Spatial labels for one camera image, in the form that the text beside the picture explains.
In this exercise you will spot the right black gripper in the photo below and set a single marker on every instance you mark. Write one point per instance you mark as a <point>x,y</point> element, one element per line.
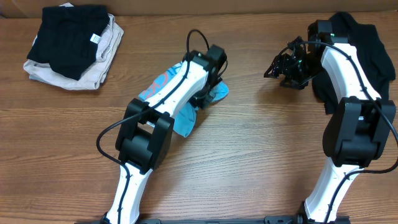
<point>280,66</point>

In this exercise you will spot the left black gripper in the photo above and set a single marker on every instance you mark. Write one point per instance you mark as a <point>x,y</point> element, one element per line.
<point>203,102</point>

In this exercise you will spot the light blue printed t-shirt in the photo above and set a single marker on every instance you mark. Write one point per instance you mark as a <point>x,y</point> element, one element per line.
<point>186,118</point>

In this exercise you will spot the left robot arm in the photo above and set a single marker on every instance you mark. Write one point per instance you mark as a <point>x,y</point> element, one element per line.
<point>146,130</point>

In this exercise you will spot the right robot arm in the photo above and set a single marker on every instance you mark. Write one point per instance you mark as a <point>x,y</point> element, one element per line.
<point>358,129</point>

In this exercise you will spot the black t-shirt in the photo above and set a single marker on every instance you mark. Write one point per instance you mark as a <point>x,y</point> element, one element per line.
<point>372,56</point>

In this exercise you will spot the folded black garment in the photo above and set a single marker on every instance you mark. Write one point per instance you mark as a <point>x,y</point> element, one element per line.
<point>64,38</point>

